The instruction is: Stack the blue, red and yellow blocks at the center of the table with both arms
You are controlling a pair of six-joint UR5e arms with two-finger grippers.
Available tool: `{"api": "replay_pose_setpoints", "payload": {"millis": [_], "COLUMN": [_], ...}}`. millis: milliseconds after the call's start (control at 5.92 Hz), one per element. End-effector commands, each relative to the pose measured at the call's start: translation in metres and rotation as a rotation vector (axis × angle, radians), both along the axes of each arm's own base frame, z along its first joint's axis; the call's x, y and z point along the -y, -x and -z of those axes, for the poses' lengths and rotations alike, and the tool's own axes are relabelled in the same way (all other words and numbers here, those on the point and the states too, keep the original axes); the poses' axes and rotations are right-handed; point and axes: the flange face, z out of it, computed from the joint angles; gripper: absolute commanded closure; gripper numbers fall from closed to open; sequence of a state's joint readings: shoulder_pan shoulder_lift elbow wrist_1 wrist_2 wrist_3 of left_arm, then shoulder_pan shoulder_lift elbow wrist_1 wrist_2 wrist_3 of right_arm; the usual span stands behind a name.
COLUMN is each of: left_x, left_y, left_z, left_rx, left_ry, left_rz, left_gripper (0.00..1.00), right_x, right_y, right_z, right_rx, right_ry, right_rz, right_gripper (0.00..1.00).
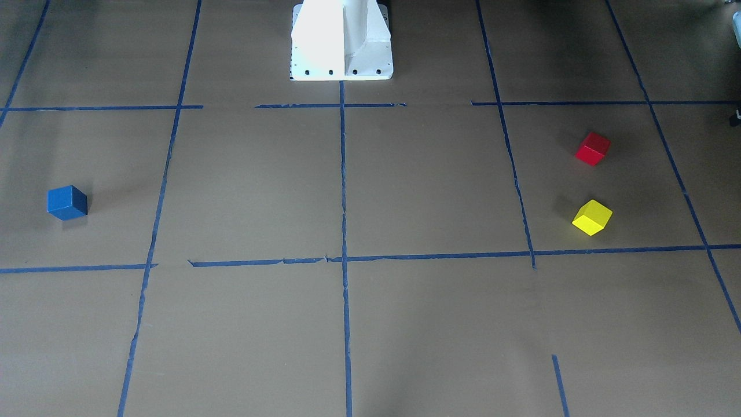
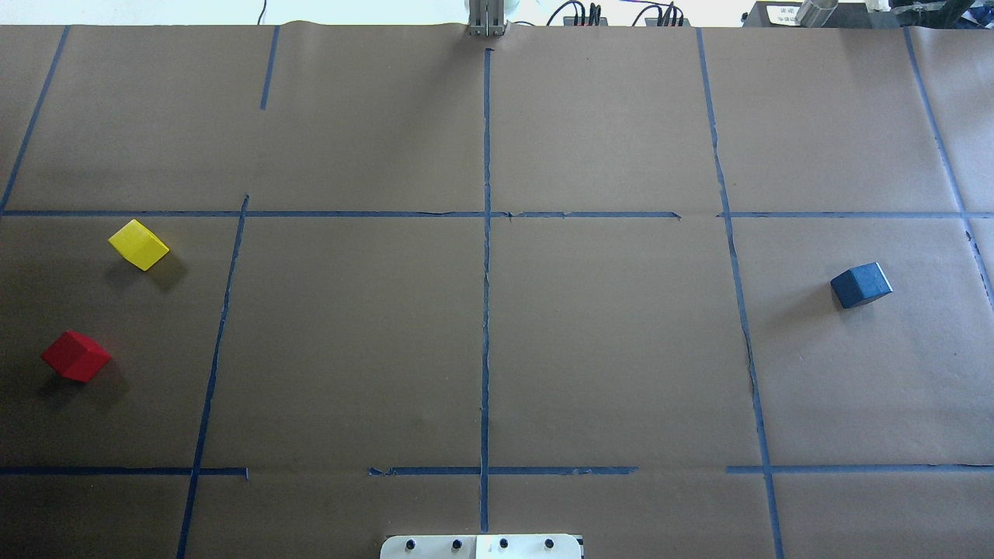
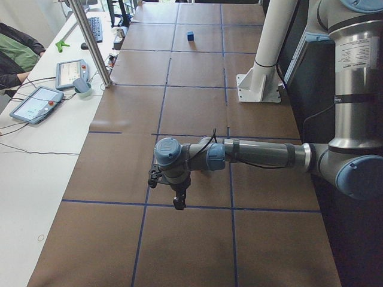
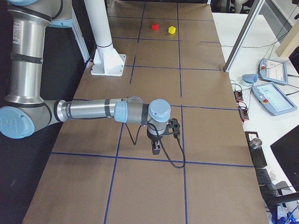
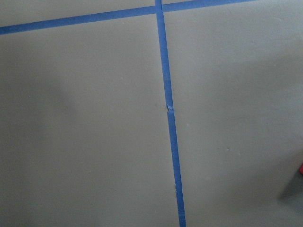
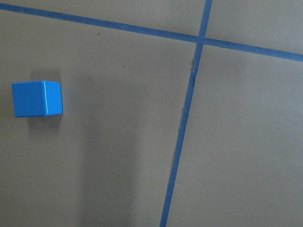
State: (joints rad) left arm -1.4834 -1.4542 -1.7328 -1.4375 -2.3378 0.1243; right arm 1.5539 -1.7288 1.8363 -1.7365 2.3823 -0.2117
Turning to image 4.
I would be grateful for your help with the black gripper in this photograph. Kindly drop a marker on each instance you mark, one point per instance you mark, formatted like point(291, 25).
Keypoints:
point(153, 138)

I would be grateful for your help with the white camera pole with base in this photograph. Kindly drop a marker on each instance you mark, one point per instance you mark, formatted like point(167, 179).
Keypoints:
point(107, 61)

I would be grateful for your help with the blue tape roll cup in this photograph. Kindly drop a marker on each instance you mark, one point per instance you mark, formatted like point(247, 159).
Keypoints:
point(249, 79)

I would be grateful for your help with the yellow cube block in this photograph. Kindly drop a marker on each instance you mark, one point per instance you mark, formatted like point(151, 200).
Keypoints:
point(171, 30)

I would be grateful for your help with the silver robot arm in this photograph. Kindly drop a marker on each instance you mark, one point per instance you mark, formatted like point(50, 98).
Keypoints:
point(25, 112)

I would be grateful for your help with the far teach pendant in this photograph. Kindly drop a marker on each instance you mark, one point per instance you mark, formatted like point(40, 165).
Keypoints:
point(273, 71)

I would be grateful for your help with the red cube block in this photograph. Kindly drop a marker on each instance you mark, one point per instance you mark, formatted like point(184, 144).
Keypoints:
point(155, 26)

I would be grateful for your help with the black box under cylinder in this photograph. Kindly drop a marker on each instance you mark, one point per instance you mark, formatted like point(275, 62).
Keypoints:
point(257, 155)

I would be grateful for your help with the black power strip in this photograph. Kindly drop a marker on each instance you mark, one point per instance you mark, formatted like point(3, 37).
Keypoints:
point(242, 107)

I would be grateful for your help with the teach pendant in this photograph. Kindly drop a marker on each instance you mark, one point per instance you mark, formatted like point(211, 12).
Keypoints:
point(273, 71)
point(273, 99)

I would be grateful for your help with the silver metal cylinder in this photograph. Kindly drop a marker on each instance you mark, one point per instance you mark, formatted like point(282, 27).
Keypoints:
point(255, 143)

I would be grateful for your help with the near teach pendant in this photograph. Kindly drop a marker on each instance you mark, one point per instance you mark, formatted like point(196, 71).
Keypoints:
point(273, 99)

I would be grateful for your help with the aluminium frame post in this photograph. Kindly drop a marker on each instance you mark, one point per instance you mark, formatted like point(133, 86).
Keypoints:
point(254, 12)

